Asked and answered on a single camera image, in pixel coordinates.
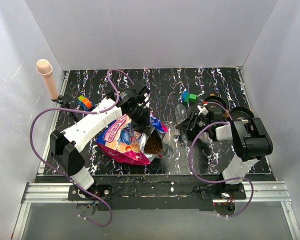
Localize blue green toy blocks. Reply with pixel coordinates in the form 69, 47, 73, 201
181, 90, 198, 104

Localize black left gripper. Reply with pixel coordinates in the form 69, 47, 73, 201
126, 106, 152, 138

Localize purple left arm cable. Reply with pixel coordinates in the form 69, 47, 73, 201
30, 68, 136, 227

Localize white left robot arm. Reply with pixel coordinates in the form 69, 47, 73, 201
50, 86, 151, 200

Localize pink microphone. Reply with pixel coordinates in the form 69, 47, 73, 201
36, 59, 59, 101

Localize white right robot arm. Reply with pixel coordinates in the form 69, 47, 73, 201
176, 107, 273, 201

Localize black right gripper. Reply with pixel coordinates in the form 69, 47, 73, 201
175, 111, 212, 136

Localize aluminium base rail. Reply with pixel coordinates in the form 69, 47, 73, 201
11, 182, 300, 240

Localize black bowl with logo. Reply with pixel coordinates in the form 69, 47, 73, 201
204, 94, 227, 112

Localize pink pet food bag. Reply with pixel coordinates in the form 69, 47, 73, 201
96, 114, 173, 165

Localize colourful cube toy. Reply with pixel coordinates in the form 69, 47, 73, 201
77, 95, 94, 111

